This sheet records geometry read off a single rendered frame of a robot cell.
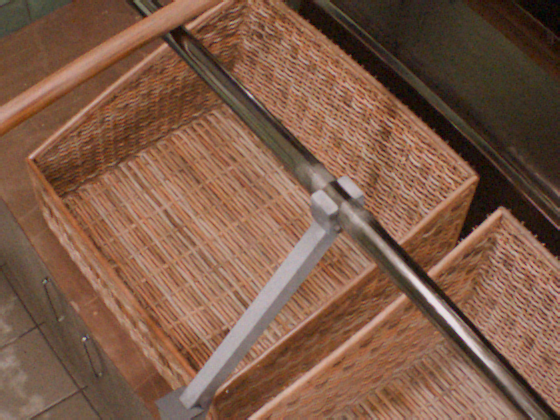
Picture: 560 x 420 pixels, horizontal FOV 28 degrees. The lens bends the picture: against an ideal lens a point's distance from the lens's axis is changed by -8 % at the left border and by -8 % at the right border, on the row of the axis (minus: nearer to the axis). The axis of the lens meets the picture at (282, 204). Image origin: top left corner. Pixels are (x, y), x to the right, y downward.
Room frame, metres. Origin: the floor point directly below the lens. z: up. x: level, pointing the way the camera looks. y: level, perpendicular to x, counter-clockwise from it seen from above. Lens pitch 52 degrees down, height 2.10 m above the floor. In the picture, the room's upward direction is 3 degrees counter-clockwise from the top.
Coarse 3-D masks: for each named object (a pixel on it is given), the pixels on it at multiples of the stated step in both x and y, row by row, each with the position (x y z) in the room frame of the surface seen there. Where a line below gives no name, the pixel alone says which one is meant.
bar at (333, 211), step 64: (128, 0) 1.08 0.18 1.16; (192, 64) 0.95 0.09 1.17; (256, 128) 0.84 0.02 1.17; (320, 192) 0.75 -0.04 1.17; (320, 256) 0.72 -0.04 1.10; (384, 256) 0.67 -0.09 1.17; (256, 320) 0.68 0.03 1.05; (448, 320) 0.58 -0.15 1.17; (192, 384) 0.65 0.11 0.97; (512, 384) 0.50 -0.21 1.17
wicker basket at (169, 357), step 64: (256, 0) 1.44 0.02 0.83; (256, 64) 1.40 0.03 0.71; (320, 64) 1.29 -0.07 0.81; (64, 128) 1.25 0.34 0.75; (128, 128) 1.32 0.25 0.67; (192, 128) 1.38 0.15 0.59; (320, 128) 1.25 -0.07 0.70; (128, 192) 1.24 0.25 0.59; (192, 192) 1.23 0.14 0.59; (256, 192) 1.23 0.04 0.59; (384, 192) 1.12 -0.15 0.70; (448, 192) 1.04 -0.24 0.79; (128, 256) 1.11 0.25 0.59; (192, 256) 1.11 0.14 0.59; (256, 256) 1.10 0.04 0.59; (128, 320) 0.96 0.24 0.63; (192, 320) 0.98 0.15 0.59; (320, 320) 0.86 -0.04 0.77; (256, 384) 0.80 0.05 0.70
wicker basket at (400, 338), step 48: (480, 240) 0.93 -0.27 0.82; (528, 240) 0.90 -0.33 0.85; (528, 288) 0.87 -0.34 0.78; (384, 336) 0.84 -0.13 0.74; (432, 336) 0.90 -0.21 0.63; (528, 336) 0.83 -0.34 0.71; (336, 384) 0.79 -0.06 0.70; (384, 384) 0.84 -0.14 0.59; (432, 384) 0.84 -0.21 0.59; (480, 384) 0.83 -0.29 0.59
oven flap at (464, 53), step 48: (336, 0) 1.29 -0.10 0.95; (384, 0) 1.24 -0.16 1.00; (432, 0) 1.18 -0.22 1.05; (384, 48) 1.18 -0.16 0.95; (432, 48) 1.14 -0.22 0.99; (480, 48) 1.09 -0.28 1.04; (432, 96) 1.08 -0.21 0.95; (480, 96) 1.05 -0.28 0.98; (528, 96) 1.00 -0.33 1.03; (480, 144) 1.00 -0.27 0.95; (528, 144) 0.97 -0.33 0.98; (528, 192) 0.91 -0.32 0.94
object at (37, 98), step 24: (192, 0) 1.02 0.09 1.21; (216, 0) 1.03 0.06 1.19; (144, 24) 0.98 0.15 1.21; (168, 24) 0.99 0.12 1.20; (96, 48) 0.95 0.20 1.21; (120, 48) 0.95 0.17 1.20; (72, 72) 0.92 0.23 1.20; (96, 72) 0.93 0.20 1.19; (24, 96) 0.89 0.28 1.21; (48, 96) 0.89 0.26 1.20; (0, 120) 0.86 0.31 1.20; (24, 120) 0.87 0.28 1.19
